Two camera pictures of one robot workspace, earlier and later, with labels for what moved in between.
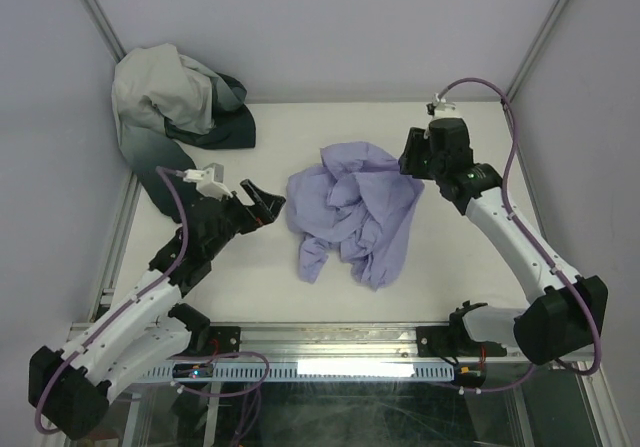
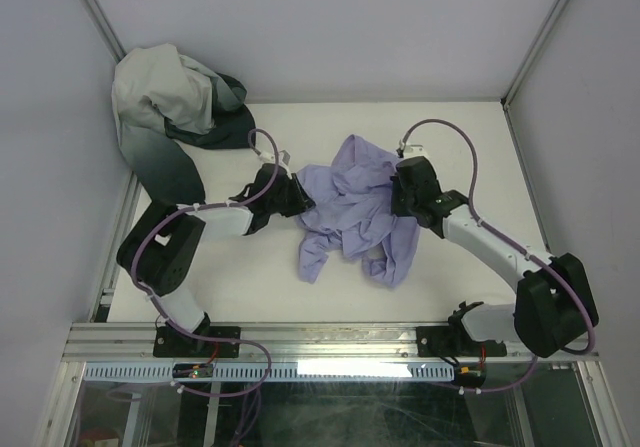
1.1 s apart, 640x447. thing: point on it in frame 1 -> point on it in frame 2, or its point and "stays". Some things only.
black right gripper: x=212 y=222 -> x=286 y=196
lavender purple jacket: x=358 y=200 stays
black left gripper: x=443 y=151 -> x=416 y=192
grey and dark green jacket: x=166 y=106 stays
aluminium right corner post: x=555 y=14 stays
